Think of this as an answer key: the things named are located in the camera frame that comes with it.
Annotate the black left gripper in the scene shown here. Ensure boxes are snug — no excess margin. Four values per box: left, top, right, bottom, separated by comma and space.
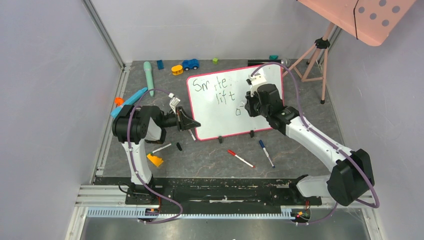
159, 106, 201, 132

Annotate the black marker cap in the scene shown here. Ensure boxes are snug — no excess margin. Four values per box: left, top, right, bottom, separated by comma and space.
176, 142, 183, 151

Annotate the pink framed whiteboard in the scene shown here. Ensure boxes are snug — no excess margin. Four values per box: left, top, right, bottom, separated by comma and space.
186, 66, 271, 141

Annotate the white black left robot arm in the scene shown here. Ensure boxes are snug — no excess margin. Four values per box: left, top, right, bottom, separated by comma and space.
112, 105, 201, 204

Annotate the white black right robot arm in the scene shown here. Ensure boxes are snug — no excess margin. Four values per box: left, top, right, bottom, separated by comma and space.
244, 83, 375, 207

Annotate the purple capped white marker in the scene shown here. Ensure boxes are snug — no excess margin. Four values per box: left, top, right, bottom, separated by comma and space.
188, 129, 197, 141

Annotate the blue capped white marker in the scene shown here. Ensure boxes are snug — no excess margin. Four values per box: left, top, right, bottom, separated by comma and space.
258, 140, 275, 169

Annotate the black cylinder object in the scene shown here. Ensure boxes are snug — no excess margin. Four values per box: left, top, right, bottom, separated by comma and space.
247, 59, 282, 67

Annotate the teal toy block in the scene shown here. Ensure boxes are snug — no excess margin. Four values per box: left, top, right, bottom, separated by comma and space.
268, 55, 279, 60

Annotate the red capped white marker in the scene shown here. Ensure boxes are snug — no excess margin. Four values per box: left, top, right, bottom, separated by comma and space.
227, 149, 255, 168

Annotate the green capped white marker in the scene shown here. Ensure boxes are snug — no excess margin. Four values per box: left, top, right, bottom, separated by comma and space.
148, 142, 173, 155

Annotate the yellow plastic wedge piece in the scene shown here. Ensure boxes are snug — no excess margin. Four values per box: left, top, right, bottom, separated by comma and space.
146, 153, 164, 167

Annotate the yellow toy piece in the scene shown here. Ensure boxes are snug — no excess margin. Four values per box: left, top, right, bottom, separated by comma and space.
171, 64, 184, 76

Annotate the blue toy car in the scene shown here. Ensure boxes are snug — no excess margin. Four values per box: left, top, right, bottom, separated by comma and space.
181, 58, 200, 71

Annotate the small dark blue block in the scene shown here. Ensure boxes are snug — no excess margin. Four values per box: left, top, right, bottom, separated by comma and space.
156, 60, 165, 70

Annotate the mint green toy stick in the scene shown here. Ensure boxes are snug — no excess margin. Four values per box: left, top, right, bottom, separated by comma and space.
143, 61, 154, 90

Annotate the small orange toy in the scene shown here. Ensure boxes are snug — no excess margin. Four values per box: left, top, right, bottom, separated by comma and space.
114, 97, 125, 107

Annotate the blue toy stick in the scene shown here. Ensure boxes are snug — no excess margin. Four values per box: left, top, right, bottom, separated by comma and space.
110, 87, 148, 118

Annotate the pink tripod stand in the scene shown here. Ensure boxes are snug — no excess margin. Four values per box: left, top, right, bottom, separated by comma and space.
288, 22, 335, 105

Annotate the pink perforated panel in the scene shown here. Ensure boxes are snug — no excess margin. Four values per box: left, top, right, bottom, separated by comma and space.
299, 0, 416, 47

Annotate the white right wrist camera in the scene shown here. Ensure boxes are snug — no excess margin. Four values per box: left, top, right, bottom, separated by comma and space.
246, 73, 267, 97

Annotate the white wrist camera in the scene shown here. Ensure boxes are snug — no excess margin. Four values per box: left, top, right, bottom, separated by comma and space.
246, 73, 267, 97
168, 92, 181, 114

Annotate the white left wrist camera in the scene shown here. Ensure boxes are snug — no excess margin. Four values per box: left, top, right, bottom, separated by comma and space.
168, 92, 181, 114

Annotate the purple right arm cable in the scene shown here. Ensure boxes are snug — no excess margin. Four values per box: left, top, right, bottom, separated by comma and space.
250, 62, 381, 226

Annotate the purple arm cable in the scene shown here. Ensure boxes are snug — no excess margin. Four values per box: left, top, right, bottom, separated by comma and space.
125, 88, 184, 225
250, 62, 381, 226

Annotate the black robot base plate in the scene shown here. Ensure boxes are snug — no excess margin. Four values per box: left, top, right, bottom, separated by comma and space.
120, 177, 322, 215

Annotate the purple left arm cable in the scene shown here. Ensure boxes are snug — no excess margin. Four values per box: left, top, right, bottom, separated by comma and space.
125, 88, 184, 225

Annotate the white toothed cable rail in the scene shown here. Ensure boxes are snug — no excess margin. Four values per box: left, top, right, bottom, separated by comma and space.
86, 205, 295, 220

